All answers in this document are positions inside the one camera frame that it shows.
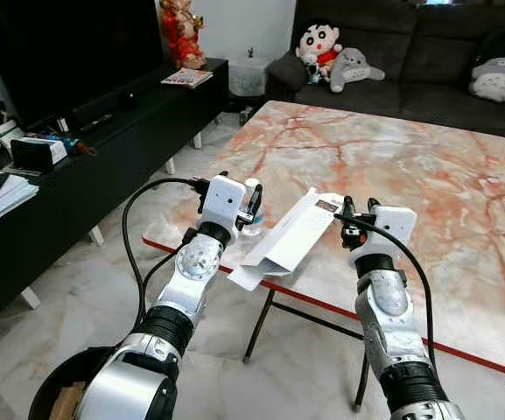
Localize black soundbar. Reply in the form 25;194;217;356
70;86;141;123

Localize cartoon boy plush doll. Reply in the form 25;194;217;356
295;19;343;86

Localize black low TV cabinet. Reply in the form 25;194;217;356
0;58;230;338

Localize black remote control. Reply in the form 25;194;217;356
80;112;115;134

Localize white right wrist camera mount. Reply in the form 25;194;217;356
370;206;418;256

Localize red and gold figurine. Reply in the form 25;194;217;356
158;0;208;71

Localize white paper stack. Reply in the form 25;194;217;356
0;169;40;234

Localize large grey Totoro plush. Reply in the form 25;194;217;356
468;31;505;102

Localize white and red magazine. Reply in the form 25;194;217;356
160;67;214;89

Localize black round rubbish bin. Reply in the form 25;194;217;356
28;346;122;420

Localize black flat television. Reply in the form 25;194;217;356
0;0;167;130

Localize blue folding umbrella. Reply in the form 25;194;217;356
42;131;98;159

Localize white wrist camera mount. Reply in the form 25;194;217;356
370;206;418;256
201;175;248;230

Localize black and white box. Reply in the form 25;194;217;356
11;136;69;173

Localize marble pattern folding table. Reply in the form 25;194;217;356
141;99;505;412

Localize long white carton box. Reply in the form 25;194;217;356
227;187;346;292

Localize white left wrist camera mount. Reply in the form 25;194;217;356
201;175;248;230

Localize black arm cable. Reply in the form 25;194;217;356
333;213;437;373
121;177;214;329

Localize small grey Totoro plush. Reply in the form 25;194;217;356
328;48;387;94

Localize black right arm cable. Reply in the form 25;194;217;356
333;213;437;373

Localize small clear water bottle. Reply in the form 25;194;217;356
242;178;267;237

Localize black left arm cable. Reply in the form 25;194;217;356
121;177;214;329

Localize dark grey fabric sofa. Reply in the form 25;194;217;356
264;0;505;141

